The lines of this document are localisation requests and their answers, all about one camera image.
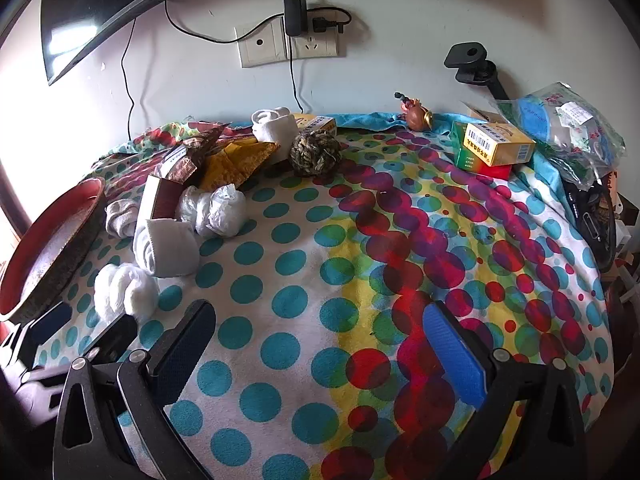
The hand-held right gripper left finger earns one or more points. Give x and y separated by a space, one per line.
184 352

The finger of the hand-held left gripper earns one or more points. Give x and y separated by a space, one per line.
114 335
50 325

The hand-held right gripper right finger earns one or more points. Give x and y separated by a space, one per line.
454 355

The red basket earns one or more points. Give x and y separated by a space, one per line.
35 265

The large white sock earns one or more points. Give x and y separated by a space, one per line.
165 249

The grey sock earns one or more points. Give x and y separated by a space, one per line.
120 219

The white carton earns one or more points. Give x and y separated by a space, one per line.
160 200

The clear plastic ball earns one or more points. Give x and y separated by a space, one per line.
192 206
226 210

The yellow packet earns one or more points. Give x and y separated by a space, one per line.
235 162

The polka-dot blanket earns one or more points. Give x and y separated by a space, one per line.
310 310

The brown patterned packet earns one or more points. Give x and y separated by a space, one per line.
187 157

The black bag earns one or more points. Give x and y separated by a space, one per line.
592 220

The green medicine box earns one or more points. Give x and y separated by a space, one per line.
459 152

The green floral cloth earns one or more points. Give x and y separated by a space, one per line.
160 137

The yellow medicine box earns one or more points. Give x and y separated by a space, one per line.
320 124
500 147

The brown toy figurine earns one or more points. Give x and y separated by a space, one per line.
416 116

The small cardboard box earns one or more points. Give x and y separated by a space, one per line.
482 111

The clear plastic bag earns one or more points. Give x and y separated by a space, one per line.
555 125

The curved black monitor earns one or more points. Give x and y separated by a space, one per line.
75 15

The black plug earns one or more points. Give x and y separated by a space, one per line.
325 24

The black power adapter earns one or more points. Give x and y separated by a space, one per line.
296 12

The black clamp mount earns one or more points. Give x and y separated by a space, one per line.
467 62

